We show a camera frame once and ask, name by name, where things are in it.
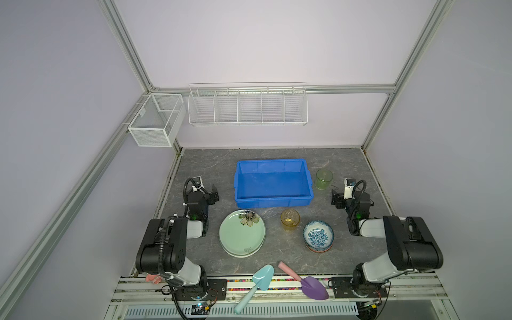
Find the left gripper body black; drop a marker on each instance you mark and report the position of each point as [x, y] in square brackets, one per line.
[212, 194]

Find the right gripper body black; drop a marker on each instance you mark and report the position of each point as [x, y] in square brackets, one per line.
[337, 200]

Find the green flower plate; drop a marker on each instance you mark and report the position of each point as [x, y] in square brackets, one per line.
[242, 233]

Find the white watermelon plate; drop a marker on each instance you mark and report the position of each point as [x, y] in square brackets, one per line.
[256, 252]

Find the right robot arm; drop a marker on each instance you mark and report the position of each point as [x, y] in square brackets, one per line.
[410, 246]

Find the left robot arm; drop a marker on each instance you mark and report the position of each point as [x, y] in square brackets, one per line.
[163, 248]

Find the blue plastic bin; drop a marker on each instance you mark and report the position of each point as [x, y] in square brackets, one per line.
[272, 183]

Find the green glass cup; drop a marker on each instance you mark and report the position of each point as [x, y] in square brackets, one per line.
[323, 179]

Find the blue patterned bowl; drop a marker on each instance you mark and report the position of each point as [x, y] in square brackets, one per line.
[318, 234]

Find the red patterned bowl underneath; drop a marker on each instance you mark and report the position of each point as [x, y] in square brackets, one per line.
[316, 250]

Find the yellow glass cup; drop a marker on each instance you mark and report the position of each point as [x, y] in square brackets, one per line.
[290, 219]

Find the pink object at base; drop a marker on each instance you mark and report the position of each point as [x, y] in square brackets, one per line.
[155, 279]

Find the light blue toy shovel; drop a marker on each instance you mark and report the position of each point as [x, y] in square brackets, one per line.
[261, 279]

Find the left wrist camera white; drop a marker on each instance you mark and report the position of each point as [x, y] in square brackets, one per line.
[198, 182]

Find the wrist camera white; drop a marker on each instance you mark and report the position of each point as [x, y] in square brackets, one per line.
[198, 182]
[349, 187]

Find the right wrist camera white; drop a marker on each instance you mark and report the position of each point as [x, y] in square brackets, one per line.
[349, 187]

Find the white mesh wall basket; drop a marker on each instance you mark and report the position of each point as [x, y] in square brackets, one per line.
[157, 122]

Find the purple toy shovel pink handle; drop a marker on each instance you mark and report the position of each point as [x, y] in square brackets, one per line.
[310, 286]

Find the white wire wall rack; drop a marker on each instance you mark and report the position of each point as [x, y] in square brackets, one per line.
[225, 104]

